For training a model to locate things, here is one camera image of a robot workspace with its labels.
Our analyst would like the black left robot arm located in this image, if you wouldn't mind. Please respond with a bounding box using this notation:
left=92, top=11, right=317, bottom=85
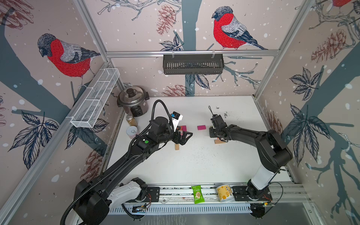
left=60, top=109, right=193, bottom=225

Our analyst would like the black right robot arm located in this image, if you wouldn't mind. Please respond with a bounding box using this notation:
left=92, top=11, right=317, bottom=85
left=209, top=114, right=293, bottom=200

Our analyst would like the lower wooden cylinder block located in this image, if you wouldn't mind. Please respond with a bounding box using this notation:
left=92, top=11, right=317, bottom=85
left=214, top=139, right=227, bottom=144

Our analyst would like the pink tin can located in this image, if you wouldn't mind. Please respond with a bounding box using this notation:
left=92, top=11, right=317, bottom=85
left=126, top=126, right=140, bottom=139

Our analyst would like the glass spice jar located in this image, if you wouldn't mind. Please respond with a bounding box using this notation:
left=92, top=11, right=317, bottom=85
left=126, top=115, right=138, bottom=127

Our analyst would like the silver rice cooker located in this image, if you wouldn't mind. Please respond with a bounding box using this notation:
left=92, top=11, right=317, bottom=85
left=117, top=86, right=150, bottom=117

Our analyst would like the green snack packet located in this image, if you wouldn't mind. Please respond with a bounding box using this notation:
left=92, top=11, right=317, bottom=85
left=191, top=185, right=205, bottom=204

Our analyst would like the black hanging metal basket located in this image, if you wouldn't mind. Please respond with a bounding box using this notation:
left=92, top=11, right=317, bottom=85
left=163, top=54, right=225, bottom=75

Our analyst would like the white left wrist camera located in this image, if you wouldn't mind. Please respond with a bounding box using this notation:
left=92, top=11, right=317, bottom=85
left=171, top=111, right=183, bottom=131

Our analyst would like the yellow cup on rail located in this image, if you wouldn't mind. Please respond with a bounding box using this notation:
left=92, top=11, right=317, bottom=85
left=216, top=185, right=235, bottom=203

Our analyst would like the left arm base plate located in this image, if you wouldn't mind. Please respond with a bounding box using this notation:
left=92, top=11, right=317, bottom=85
left=137, top=187, right=160, bottom=203

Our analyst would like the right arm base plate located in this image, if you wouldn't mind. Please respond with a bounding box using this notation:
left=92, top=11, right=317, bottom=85
left=232, top=186, right=273, bottom=202

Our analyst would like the white wire basket shelf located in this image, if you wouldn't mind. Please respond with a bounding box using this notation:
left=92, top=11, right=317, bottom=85
left=71, top=68, right=120, bottom=128

